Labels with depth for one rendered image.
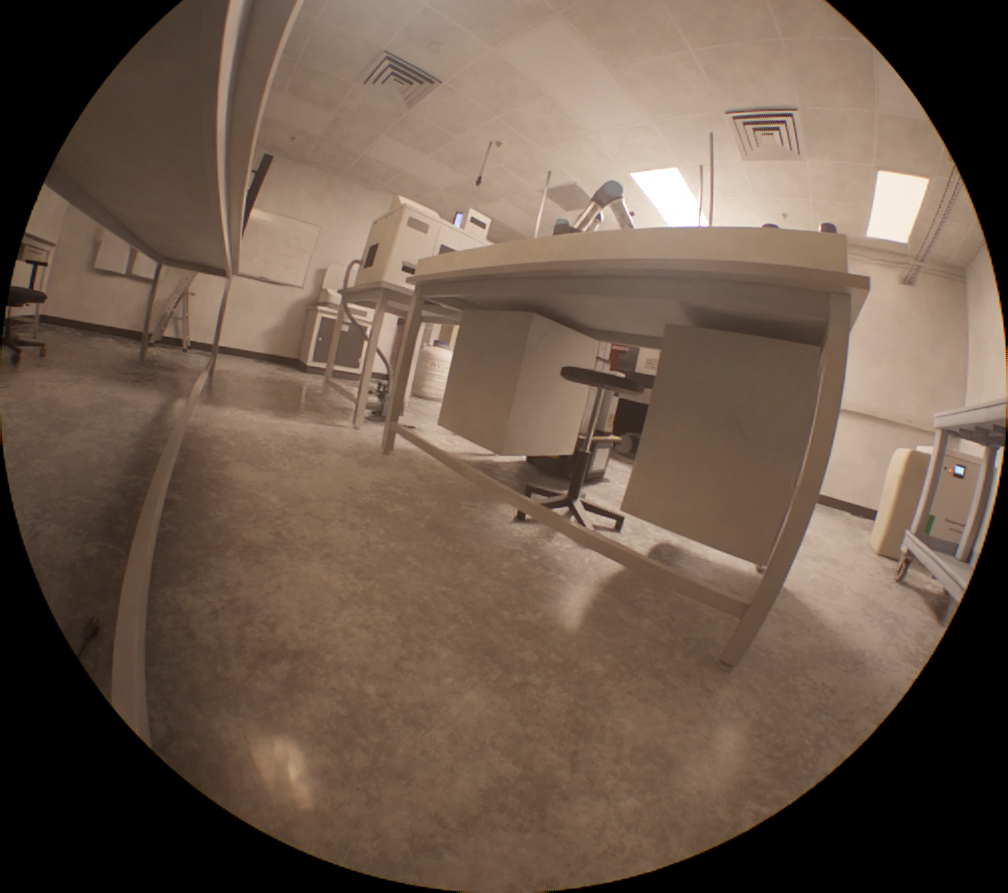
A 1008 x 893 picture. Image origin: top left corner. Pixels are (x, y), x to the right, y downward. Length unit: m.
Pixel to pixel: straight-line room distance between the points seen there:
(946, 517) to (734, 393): 2.84
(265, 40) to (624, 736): 1.12
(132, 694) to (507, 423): 1.44
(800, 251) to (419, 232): 2.06
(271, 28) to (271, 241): 4.70
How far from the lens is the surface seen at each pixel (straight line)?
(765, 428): 1.06
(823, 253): 0.88
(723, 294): 0.88
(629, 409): 3.94
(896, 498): 2.71
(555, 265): 1.08
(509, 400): 1.49
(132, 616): 0.54
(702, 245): 0.91
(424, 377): 4.25
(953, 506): 3.61
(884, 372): 4.33
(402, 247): 2.29
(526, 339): 1.48
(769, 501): 1.08
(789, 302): 0.86
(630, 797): 0.66
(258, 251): 5.10
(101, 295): 5.44
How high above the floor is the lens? 0.55
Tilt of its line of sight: 3 degrees down
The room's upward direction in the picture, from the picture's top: 13 degrees clockwise
